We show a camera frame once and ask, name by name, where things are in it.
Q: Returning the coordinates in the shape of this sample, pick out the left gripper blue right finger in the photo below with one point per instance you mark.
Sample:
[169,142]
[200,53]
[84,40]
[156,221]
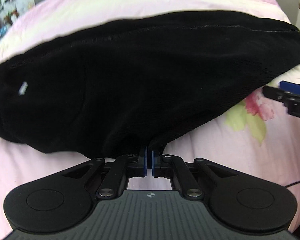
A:
[181,175]

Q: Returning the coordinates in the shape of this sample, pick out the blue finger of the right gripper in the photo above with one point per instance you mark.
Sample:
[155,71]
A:
[275,94]
[290,87]

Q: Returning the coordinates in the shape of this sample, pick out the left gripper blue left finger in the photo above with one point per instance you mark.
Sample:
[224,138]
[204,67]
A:
[118,173]

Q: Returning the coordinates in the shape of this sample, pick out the black pants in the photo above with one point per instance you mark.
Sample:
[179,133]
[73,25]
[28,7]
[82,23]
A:
[120,87]

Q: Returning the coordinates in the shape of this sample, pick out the pink floral bed duvet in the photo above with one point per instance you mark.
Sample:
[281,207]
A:
[256,136]

